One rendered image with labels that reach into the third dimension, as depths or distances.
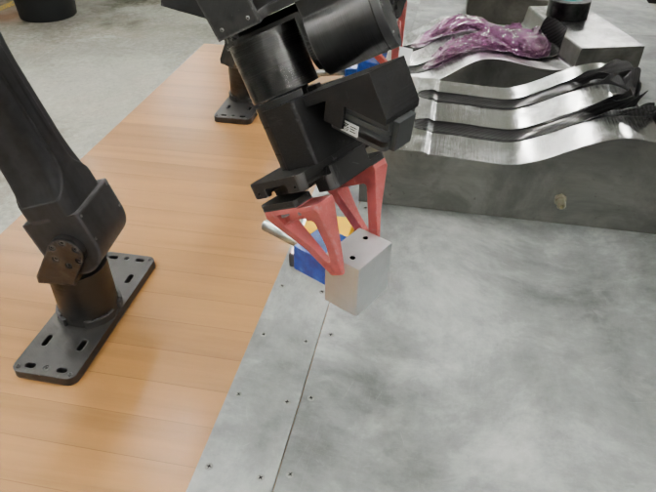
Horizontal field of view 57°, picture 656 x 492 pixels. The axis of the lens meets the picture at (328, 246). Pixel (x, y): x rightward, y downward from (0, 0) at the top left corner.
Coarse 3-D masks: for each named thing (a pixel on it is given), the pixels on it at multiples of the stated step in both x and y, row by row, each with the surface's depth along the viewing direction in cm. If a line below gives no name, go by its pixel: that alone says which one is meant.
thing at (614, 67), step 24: (600, 72) 89; (624, 72) 88; (432, 96) 95; (456, 96) 96; (528, 96) 93; (552, 96) 91; (624, 96) 80; (432, 120) 87; (552, 120) 84; (576, 120) 82
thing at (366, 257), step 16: (272, 224) 58; (288, 240) 57; (320, 240) 55; (352, 240) 53; (368, 240) 53; (384, 240) 53; (304, 256) 54; (352, 256) 51; (368, 256) 51; (384, 256) 53; (304, 272) 55; (320, 272) 54; (352, 272) 50; (368, 272) 51; (384, 272) 54; (336, 288) 53; (352, 288) 51; (368, 288) 53; (384, 288) 55; (336, 304) 54; (352, 304) 52; (368, 304) 54
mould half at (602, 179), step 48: (480, 96) 96; (576, 96) 86; (432, 144) 82; (480, 144) 82; (528, 144) 81; (576, 144) 76; (624, 144) 74; (384, 192) 85; (432, 192) 83; (480, 192) 82; (528, 192) 80; (576, 192) 79; (624, 192) 77
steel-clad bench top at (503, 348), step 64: (448, 0) 170; (640, 0) 170; (640, 64) 130; (320, 192) 88; (448, 256) 76; (512, 256) 76; (576, 256) 76; (640, 256) 76; (320, 320) 67; (384, 320) 67; (448, 320) 67; (512, 320) 67; (576, 320) 67; (640, 320) 67; (256, 384) 60; (320, 384) 60; (384, 384) 60; (448, 384) 60; (512, 384) 60; (576, 384) 60; (640, 384) 60; (256, 448) 54; (320, 448) 54; (384, 448) 54; (448, 448) 54; (512, 448) 54; (576, 448) 54; (640, 448) 54
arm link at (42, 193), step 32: (0, 32) 51; (0, 64) 50; (0, 96) 50; (32, 96) 53; (0, 128) 52; (32, 128) 53; (0, 160) 54; (32, 160) 53; (64, 160) 56; (32, 192) 55; (64, 192) 55; (96, 192) 59; (32, 224) 57; (64, 224) 56; (96, 224) 58; (96, 256) 58
